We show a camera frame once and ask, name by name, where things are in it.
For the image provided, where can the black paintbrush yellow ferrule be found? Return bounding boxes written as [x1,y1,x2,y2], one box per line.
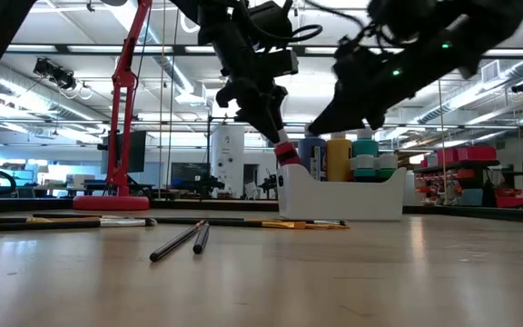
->
[152,216,350,231]
[0,215,104,224]

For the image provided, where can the red storage bins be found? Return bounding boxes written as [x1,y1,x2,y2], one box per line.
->
[495,184,523,210]

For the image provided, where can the small green paint bottle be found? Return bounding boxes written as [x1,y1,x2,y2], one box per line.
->
[376,154,400,182]

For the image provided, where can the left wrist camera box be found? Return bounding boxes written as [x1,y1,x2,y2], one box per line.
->
[261,45,300,77]

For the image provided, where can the black computer monitor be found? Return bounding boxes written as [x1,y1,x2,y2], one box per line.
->
[100,130,147,174]

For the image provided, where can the large blue paint bottle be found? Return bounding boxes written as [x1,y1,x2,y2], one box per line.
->
[297,134,328,182]

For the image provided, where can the red desk lamp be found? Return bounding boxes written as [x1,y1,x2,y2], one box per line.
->
[72,0,153,212]

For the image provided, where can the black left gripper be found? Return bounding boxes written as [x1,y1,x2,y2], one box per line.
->
[210,16,290,144]

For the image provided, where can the small teal paint bottle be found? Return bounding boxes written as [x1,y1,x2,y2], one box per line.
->
[350,154,380,182]

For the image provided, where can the black flat screen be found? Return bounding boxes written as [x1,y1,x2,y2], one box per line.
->
[170,162,212,187]

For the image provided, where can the black ceiling fixture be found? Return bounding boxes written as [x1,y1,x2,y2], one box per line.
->
[32,57,78,91]

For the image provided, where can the shelf red orange bins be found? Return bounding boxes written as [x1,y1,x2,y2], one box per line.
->
[413,144,501,208]

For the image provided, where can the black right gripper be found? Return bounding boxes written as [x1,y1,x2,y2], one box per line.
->
[309,35,395,136]

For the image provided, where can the dark pencil pair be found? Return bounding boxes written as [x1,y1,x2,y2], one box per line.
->
[148,219,207,263]

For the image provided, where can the large teal paint bottle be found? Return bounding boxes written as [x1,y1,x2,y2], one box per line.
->
[350,128,380,158]

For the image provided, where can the black aluminium table frame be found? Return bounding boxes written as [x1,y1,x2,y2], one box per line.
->
[0,197,523,226]

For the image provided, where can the white plastic bin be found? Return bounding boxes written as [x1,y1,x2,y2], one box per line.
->
[275,163,408,223]

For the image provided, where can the large yellow paint bottle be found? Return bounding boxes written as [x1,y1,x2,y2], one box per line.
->
[325,132,354,183]

